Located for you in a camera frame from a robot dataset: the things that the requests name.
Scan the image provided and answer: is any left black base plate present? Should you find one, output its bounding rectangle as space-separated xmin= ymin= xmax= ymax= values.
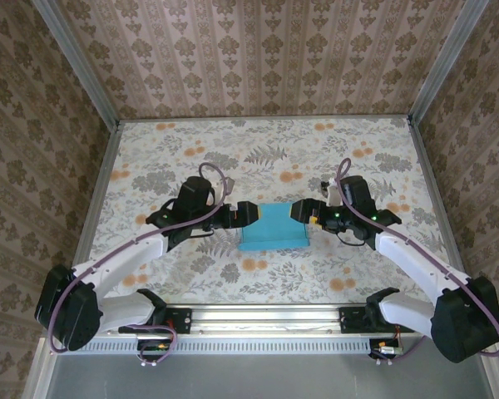
xmin=119 ymin=305 xmax=192 ymax=334

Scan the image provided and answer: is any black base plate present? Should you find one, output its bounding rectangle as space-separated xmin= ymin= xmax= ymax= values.
xmin=119 ymin=305 xmax=192 ymax=334
xmin=339 ymin=306 xmax=416 ymax=334

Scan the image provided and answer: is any right lower frame bar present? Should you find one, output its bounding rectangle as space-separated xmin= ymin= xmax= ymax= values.
xmin=476 ymin=357 xmax=499 ymax=399

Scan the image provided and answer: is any right table side rail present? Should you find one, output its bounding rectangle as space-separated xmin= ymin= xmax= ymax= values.
xmin=407 ymin=118 xmax=475 ymax=303

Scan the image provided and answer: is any grey metal panel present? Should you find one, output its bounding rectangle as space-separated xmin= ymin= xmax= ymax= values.
xmin=45 ymin=352 xmax=494 ymax=399

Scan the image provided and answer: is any frame bar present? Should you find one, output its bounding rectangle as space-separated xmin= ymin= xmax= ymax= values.
xmin=476 ymin=357 xmax=499 ymax=399
xmin=22 ymin=348 xmax=62 ymax=399

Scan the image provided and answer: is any aluminium frame post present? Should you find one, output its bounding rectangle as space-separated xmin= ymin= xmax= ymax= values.
xmin=409 ymin=0 xmax=490 ymax=126
xmin=32 ymin=0 xmax=121 ymax=126

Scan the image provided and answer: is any right black wrist camera box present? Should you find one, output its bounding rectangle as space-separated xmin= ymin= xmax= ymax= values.
xmin=341 ymin=175 xmax=374 ymax=209

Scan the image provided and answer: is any left white cable connector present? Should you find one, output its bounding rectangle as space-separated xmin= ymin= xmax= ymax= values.
xmin=215 ymin=179 xmax=235 ymax=199

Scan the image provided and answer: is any right connector board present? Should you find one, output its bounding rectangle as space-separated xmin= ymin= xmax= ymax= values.
xmin=368 ymin=338 xmax=403 ymax=362

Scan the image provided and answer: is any slotted grey cable duct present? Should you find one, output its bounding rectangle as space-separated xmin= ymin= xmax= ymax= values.
xmin=60 ymin=338 xmax=404 ymax=355

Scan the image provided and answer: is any connector board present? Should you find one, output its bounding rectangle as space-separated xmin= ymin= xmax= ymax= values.
xmin=368 ymin=338 xmax=403 ymax=362
xmin=136 ymin=339 xmax=172 ymax=362

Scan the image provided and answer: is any rear table edge rail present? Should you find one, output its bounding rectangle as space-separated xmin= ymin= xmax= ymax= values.
xmin=118 ymin=114 xmax=413 ymax=123

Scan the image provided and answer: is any left lower frame bar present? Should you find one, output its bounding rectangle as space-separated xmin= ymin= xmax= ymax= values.
xmin=22 ymin=348 xmax=62 ymax=399

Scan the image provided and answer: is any left table side rail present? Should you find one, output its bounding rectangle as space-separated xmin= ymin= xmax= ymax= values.
xmin=64 ymin=120 xmax=121 ymax=304

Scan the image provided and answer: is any left aluminium frame post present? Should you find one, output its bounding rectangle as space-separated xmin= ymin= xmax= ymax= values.
xmin=32 ymin=0 xmax=121 ymax=126

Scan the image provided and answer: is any aluminium mounting rail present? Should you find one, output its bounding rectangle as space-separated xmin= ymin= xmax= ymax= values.
xmin=43 ymin=303 xmax=494 ymax=337

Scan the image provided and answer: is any white cable connector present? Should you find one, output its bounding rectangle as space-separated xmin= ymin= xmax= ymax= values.
xmin=320 ymin=178 xmax=342 ymax=204
xmin=215 ymin=179 xmax=235 ymax=199

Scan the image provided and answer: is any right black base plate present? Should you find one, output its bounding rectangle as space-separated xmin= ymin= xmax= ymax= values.
xmin=339 ymin=306 xmax=416 ymax=334

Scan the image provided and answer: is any left connector board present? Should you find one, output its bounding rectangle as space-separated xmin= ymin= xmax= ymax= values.
xmin=136 ymin=339 xmax=172 ymax=362

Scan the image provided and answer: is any left black wrist camera box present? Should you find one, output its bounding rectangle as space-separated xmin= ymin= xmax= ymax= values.
xmin=178 ymin=175 xmax=214 ymax=209

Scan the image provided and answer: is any right white cable connector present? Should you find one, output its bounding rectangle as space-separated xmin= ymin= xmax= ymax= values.
xmin=320 ymin=178 xmax=342 ymax=204

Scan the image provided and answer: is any right aluminium frame post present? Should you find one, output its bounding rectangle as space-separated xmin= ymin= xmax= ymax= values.
xmin=409 ymin=0 xmax=490 ymax=126

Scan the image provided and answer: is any floral table cover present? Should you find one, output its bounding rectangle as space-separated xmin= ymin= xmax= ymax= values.
xmin=77 ymin=118 xmax=462 ymax=304

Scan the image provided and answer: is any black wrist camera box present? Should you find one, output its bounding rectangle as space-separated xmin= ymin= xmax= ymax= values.
xmin=341 ymin=175 xmax=374 ymax=209
xmin=178 ymin=175 xmax=214 ymax=209

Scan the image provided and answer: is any table side rail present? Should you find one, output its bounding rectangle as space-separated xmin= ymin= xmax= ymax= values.
xmin=407 ymin=118 xmax=475 ymax=303
xmin=64 ymin=120 xmax=121 ymax=304

